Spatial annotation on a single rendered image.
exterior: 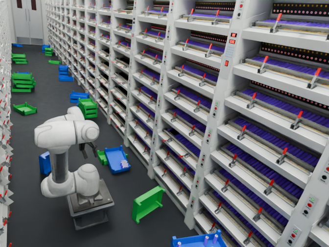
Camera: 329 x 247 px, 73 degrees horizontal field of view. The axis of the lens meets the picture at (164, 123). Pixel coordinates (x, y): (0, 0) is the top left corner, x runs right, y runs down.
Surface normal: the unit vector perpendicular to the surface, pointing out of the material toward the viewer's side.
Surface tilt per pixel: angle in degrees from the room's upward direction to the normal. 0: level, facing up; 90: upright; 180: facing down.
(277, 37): 111
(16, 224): 0
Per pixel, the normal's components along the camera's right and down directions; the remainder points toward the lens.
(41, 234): 0.14, -0.90
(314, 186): -0.85, 0.11
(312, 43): -0.84, 0.42
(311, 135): -0.17, -0.81
